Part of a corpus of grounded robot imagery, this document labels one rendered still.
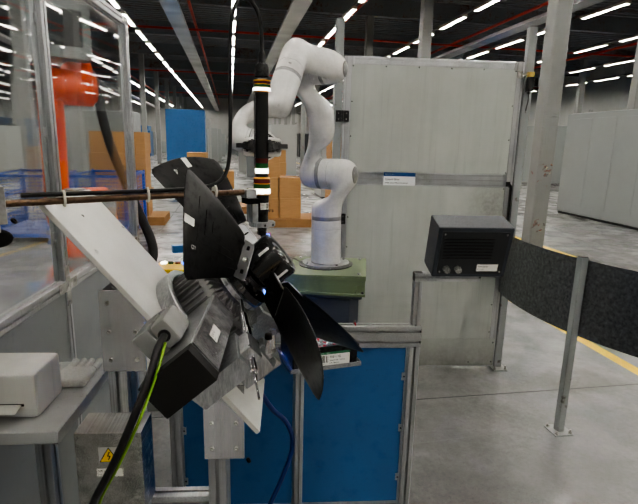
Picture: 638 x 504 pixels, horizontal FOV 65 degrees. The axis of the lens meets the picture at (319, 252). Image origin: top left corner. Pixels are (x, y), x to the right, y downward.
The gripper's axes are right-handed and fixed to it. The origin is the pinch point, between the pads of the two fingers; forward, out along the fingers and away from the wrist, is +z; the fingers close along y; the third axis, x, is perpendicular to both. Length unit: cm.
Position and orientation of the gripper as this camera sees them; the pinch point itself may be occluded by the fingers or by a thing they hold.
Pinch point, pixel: (261, 145)
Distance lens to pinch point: 130.5
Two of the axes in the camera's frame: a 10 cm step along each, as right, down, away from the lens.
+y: -10.0, -0.1, -0.7
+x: 0.2, -9.8, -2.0
